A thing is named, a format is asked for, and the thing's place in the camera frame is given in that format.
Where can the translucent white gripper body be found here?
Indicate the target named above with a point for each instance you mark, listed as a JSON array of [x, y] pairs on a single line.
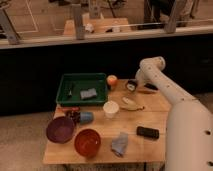
[[140, 78]]

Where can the black dish brush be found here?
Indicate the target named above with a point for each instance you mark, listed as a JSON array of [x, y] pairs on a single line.
[[131, 85]]

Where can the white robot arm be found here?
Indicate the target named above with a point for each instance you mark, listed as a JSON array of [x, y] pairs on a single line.
[[189, 126]]

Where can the banana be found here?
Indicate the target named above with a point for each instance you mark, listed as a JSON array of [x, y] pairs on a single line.
[[130, 105]]

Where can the orange fruit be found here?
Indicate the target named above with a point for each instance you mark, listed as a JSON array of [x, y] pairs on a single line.
[[112, 81]]

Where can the white paper cup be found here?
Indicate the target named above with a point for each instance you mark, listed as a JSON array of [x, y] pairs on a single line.
[[110, 109]]

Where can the grey sponge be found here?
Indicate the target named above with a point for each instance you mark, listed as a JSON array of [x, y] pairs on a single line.
[[88, 94]]

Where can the green plastic tray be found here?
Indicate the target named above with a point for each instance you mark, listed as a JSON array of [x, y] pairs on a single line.
[[82, 81]]

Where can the black remote phone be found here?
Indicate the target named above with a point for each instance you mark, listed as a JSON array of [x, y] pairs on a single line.
[[147, 132]]

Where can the background wooden table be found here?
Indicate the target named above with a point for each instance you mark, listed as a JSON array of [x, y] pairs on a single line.
[[100, 25]]

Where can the blue cup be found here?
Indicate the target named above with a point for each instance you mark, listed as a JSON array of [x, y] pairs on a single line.
[[86, 117]]

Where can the blue crumpled cloth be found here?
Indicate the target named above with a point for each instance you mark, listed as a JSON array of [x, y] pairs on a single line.
[[119, 144]]

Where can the dark small item in tray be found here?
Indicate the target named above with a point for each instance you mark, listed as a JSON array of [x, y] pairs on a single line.
[[70, 89]]

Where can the red bowl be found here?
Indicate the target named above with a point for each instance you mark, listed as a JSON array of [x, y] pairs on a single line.
[[87, 143]]

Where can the purple bowl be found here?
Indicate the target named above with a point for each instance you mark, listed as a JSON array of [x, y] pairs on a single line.
[[60, 130]]

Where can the red handled tool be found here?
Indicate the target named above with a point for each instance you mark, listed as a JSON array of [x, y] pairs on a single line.
[[72, 112]]

